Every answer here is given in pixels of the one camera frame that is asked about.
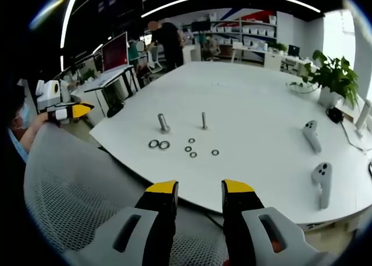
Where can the computer monitor red screen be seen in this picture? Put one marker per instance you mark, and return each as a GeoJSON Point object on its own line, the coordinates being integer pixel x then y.
{"type": "Point", "coordinates": [115, 52]}

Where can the black computer monitor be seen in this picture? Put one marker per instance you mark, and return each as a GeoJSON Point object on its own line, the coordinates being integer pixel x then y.
{"type": "Point", "coordinates": [293, 50]}

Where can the thin threaded stud bolt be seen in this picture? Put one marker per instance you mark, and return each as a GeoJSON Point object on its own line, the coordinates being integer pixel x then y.
{"type": "Point", "coordinates": [204, 120]}

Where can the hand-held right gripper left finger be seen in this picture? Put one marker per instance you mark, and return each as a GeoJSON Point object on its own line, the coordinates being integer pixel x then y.
{"type": "Point", "coordinates": [157, 208]}

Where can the white standing desk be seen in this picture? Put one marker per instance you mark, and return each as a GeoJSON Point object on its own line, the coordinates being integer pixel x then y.
{"type": "Point", "coordinates": [107, 80]}

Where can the small green desk plant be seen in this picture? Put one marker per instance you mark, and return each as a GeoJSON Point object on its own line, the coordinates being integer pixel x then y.
{"type": "Point", "coordinates": [278, 46]}

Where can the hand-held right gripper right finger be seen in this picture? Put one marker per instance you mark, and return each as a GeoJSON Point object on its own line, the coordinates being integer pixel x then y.
{"type": "Point", "coordinates": [241, 208]}

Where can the thick threaded stud bolt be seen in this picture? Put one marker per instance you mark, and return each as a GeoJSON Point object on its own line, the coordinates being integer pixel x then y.
{"type": "Point", "coordinates": [163, 122]}

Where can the white office chair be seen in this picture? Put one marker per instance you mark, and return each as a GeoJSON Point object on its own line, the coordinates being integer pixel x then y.
{"type": "Point", "coordinates": [154, 61]}

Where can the small metal washer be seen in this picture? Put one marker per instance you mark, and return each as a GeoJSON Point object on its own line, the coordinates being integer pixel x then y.
{"type": "Point", "coordinates": [190, 154]}
{"type": "Point", "coordinates": [189, 140]}
{"type": "Point", "coordinates": [212, 152]}
{"type": "Point", "coordinates": [185, 149]}

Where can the black power adapter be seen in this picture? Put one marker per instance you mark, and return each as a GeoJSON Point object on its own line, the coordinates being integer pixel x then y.
{"type": "Point", "coordinates": [335, 114]}

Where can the white cylindrical device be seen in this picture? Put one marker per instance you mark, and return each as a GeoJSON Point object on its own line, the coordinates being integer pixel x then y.
{"type": "Point", "coordinates": [363, 118]}

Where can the green potted plant white pot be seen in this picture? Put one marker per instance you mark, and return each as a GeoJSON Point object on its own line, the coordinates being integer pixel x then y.
{"type": "Point", "coordinates": [334, 74]}

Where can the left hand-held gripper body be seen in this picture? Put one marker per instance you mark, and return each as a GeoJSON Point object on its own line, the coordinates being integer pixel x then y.
{"type": "Point", "coordinates": [50, 96]}

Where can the person's head with blue mask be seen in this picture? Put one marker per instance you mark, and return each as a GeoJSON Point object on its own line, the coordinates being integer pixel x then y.
{"type": "Point", "coordinates": [18, 112]}

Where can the large metal washer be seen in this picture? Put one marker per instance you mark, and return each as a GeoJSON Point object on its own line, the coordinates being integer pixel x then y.
{"type": "Point", "coordinates": [160, 145]}
{"type": "Point", "coordinates": [149, 144]}

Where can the grey mesh office chair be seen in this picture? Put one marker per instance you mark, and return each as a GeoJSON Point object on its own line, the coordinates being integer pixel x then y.
{"type": "Point", "coordinates": [78, 184]}

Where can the white handheld controller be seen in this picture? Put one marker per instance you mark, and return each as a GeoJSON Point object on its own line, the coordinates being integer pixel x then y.
{"type": "Point", "coordinates": [322, 179]}
{"type": "Point", "coordinates": [311, 135]}

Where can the storage shelf with white boxes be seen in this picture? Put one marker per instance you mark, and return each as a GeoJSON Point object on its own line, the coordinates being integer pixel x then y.
{"type": "Point", "coordinates": [250, 33]}

